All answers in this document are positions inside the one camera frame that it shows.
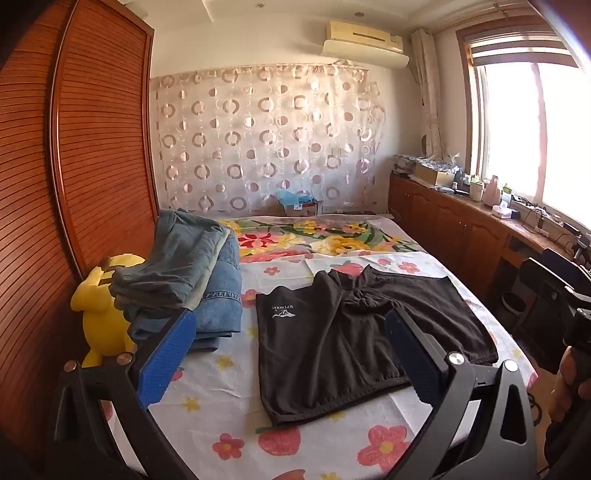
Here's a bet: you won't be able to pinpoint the person's right hand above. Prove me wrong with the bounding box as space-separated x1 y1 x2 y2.
551 351 591 421

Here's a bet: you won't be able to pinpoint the white air deflector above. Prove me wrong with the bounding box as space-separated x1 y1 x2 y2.
322 39 411 70

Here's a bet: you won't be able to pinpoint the cream wall air conditioner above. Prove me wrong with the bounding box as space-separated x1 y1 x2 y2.
323 19 404 52

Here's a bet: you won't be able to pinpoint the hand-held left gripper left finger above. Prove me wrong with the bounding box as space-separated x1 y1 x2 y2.
50 308 200 480

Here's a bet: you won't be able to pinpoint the wooden framed window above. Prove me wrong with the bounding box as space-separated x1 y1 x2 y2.
455 18 591 232

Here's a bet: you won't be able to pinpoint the beige patterned window curtain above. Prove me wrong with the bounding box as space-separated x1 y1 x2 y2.
411 28 446 160

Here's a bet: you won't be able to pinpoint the black pants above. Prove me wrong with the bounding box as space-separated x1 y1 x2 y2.
255 264 499 426

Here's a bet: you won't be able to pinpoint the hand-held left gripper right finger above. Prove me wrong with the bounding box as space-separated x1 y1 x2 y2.
384 307 539 480

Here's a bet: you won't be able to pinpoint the faded grey-blue folded jeans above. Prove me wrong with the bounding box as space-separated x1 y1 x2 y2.
111 209 236 324

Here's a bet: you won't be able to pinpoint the brown louvered wooden wardrobe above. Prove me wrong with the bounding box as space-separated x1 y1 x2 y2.
0 0 160 462

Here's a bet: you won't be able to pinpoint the strawberry print white towel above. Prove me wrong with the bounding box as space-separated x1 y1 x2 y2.
99 251 532 480

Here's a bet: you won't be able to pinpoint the small box with blue cloth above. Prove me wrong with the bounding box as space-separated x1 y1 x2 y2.
277 190 315 206

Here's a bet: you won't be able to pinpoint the black chair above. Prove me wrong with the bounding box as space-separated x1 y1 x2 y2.
519 249 583 361

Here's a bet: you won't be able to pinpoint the yellow plush toy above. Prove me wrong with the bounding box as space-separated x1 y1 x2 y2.
70 253 146 367

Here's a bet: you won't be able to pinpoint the flat cardboard box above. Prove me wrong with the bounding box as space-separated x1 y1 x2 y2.
413 161 455 186

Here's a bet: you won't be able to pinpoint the pink bottle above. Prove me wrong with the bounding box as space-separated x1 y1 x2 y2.
482 175 502 204

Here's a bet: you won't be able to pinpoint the long wooden cabinet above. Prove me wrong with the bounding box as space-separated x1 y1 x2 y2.
388 171 591 324

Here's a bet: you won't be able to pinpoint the circle patterned sheer curtain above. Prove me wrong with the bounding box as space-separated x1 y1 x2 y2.
150 62 386 217

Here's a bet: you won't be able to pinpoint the person's right forearm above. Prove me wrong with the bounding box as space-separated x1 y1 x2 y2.
542 415 591 480

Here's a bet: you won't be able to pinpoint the blue denim folded jeans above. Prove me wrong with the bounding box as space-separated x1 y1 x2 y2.
131 231 244 354

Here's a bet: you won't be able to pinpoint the small cardboard box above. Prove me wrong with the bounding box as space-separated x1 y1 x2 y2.
277 198 319 217

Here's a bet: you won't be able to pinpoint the floral pink blanket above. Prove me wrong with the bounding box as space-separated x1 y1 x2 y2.
215 213 541 398

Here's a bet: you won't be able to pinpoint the dark trash bin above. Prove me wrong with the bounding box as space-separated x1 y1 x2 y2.
501 291 526 325

